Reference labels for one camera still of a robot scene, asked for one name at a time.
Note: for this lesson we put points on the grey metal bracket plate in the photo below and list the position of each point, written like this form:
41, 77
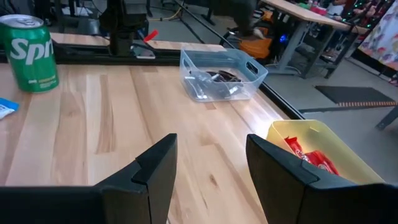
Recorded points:
143, 53

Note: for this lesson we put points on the clear plastic bin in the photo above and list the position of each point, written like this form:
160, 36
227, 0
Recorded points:
256, 77

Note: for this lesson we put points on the orange bag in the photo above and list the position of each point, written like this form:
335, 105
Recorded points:
255, 48

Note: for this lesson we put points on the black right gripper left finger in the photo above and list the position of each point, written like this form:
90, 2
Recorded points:
109, 205

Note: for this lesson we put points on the black floor mat orange stripe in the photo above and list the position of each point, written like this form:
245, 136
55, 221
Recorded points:
354, 94

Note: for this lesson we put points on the wooden desk grey legs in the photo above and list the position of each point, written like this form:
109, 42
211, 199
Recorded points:
298, 11

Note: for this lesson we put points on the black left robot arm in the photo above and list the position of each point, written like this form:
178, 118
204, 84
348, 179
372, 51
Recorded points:
122, 31

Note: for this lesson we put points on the white floral cloth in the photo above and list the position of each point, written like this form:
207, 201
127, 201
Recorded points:
382, 43

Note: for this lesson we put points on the white blue Hershey's cookies bar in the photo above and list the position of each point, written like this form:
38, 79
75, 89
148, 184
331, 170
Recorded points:
6, 109

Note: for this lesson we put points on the neighbouring wooden table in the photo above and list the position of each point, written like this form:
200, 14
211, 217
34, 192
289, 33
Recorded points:
81, 40

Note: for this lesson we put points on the dark candy wrapper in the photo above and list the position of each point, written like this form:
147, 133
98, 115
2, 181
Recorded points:
225, 76

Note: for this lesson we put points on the green Sprite can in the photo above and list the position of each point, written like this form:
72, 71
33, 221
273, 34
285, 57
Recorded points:
31, 68

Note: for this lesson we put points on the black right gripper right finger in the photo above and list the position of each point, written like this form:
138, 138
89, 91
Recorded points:
311, 205

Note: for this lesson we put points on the red lever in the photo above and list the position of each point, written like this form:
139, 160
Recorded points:
150, 35

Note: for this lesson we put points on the yellow plastic bin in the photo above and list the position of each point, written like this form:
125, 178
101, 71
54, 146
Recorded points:
342, 140

